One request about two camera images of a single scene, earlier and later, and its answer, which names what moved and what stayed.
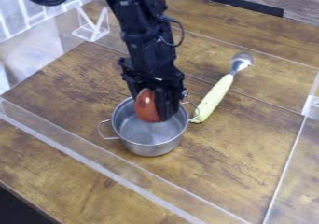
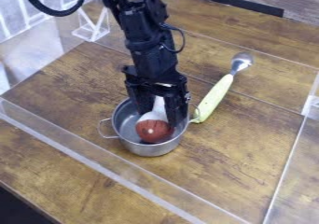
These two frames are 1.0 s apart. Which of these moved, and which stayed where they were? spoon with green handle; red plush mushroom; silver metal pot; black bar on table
Moved: red plush mushroom
Stayed: spoon with green handle; silver metal pot; black bar on table
